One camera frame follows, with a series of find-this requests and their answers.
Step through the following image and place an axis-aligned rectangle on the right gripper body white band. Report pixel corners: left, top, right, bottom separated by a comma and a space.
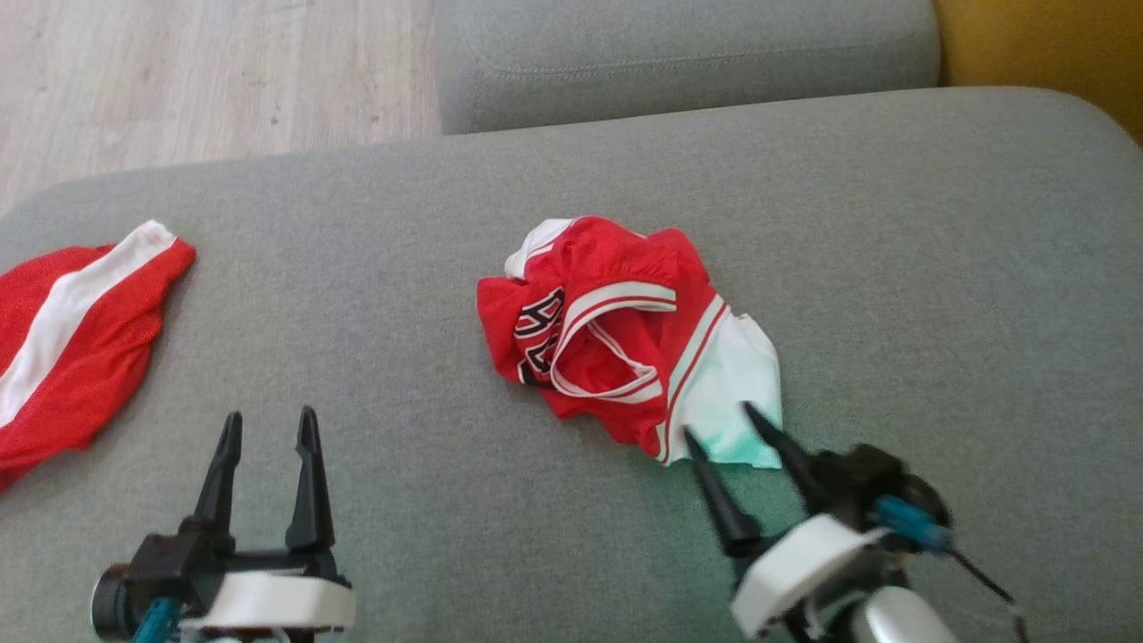
730, 442, 953, 643

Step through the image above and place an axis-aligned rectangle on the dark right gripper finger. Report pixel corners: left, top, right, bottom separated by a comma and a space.
683, 427, 764, 559
741, 401, 831, 515

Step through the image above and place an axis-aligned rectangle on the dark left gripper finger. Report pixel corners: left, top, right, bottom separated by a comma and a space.
192, 411, 244, 546
284, 405, 337, 553

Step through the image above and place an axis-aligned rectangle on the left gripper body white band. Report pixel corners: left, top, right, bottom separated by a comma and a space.
91, 516, 356, 643

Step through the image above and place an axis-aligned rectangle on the red white sports garment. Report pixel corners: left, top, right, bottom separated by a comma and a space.
476, 215, 785, 470

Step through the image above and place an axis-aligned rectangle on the blue right gripper connector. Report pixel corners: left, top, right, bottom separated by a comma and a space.
873, 496, 953, 551

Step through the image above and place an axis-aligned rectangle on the blue gripper connector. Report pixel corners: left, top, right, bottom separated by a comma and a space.
132, 597, 185, 643
873, 496, 953, 551

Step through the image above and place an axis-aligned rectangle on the blue left gripper connector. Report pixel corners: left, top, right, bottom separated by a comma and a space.
132, 597, 185, 643

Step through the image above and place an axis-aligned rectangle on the red shorts white stripe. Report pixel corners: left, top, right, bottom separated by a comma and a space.
0, 220, 197, 494

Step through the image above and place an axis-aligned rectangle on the grey fabric sofa seat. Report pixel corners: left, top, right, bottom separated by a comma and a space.
0, 87, 1143, 643

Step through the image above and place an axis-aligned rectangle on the grey sofa back cushion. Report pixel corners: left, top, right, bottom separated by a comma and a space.
435, 0, 943, 136

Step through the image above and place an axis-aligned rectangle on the yellow pillow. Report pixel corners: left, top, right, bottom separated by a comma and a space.
933, 0, 1143, 146

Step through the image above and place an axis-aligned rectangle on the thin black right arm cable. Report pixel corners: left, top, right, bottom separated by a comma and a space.
947, 545, 1030, 643

